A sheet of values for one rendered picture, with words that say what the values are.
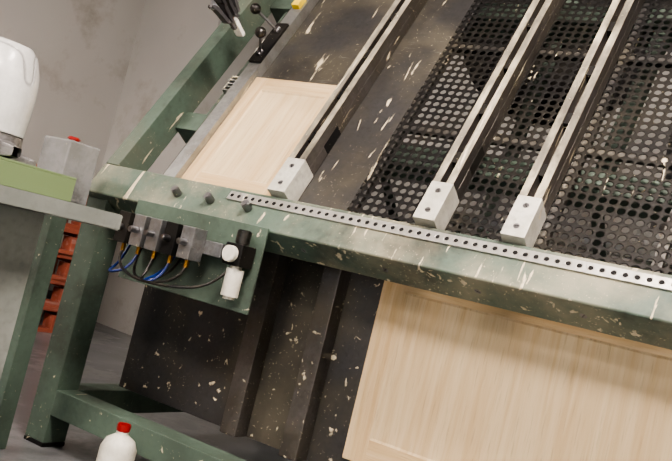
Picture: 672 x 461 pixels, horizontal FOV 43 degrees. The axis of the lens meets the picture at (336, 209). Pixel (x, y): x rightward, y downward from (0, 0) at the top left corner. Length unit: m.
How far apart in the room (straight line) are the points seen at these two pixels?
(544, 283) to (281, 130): 1.05
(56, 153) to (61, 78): 3.71
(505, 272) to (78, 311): 1.39
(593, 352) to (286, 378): 0.90
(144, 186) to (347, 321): 0.76
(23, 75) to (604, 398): 1.56
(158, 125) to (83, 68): 3.53
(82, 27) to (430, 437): 4.72
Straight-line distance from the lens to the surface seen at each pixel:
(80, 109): 6.42
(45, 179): 2.07
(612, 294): 1.93
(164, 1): 6.55
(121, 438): 2.45
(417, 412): 2.32
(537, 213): 2.08
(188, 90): 3.01
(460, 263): 2.04
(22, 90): 2.12
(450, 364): 2.28
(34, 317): 2.69
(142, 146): 2.88
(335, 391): 2.46
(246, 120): 2.75
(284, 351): 2.56
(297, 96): 2.74
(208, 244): 2.36
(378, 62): 2.70
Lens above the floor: 0.74
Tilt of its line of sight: 4 degrees up
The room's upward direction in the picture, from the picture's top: 14 degrees clockwise
